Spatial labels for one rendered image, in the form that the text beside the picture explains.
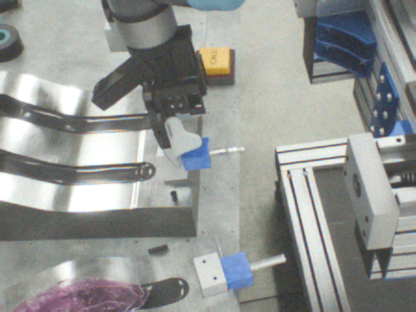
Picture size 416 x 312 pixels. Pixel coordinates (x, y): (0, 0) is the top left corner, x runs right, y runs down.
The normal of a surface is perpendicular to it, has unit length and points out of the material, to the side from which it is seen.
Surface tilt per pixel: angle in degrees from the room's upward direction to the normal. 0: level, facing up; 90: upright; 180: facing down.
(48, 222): 90
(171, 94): 82
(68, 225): 90
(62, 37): 0
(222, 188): 0
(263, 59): 0
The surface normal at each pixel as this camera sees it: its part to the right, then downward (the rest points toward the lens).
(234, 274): -0.08, -0.62
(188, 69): -0.06, 0.69
